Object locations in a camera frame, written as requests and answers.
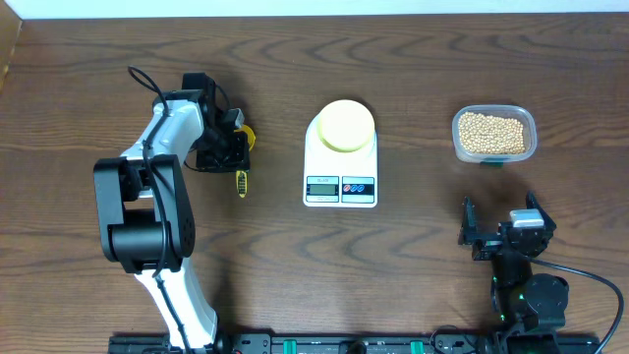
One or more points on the yellow measuring scoop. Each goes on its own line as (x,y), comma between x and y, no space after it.
(242,173)

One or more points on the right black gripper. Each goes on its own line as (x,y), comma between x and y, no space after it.
(468,237)

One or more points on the white digital kitchen scale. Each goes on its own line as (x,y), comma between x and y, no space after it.
(339,179)

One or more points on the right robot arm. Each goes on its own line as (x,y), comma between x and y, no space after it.
(531,305)

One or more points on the soybeans in container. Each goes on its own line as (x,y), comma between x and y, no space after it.
(487,134)

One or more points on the clear plastic container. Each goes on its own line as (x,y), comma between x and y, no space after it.
(506,111)

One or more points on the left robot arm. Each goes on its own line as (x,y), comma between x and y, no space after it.
(145,216)

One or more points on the yellow bowl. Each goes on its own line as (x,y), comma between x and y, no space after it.
(345,125)

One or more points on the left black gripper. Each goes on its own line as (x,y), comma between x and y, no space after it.
(234,160)

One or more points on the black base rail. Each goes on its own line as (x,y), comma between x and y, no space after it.
(441,342)

